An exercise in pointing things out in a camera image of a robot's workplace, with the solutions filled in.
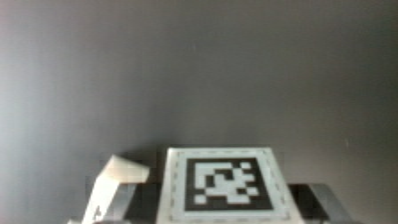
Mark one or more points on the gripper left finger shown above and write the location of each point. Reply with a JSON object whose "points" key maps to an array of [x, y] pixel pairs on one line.
{"points": [[121, 176]]}

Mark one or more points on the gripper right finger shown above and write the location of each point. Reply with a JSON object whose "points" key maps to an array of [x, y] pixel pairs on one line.
{"points": [[320, 207]]}

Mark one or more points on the white nut cube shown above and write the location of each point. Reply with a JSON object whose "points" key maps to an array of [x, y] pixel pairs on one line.
{"points": [[224, 187]]}

